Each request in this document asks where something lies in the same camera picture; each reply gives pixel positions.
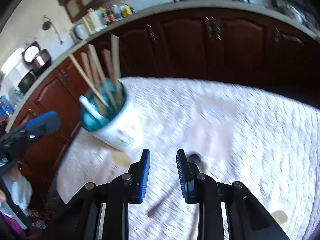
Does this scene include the stainless steel spoon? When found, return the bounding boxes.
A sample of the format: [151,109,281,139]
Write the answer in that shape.
[147,152,206,218]

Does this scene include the white ceramic spoon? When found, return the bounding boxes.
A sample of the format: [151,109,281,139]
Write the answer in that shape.
[79,95,104,121]

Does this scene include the teal-rimmed floral utensil holder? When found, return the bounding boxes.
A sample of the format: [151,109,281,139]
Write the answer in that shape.
[80,82,143,152]

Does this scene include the light bamboo chopstick in holder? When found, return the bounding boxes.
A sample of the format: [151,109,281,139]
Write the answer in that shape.
[68,54,110,107]

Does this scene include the rice cooker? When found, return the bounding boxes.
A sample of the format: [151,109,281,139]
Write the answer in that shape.
[22,41,52,77]

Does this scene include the white quilted tablecloth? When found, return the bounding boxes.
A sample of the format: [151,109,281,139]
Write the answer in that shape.
[57,77,319,239]

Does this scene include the dark wooden chopstick in holder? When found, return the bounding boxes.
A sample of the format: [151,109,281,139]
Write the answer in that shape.
[102,49,116,88]

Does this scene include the dark wooden base cabinets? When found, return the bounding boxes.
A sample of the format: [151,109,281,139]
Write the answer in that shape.
[8,7,319,200]

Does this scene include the yellow oil bottle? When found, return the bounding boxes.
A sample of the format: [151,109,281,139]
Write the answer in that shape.
[119,0,134,18]

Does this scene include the black dish rack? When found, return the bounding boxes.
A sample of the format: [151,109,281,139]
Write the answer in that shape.
[271,0,311,28]

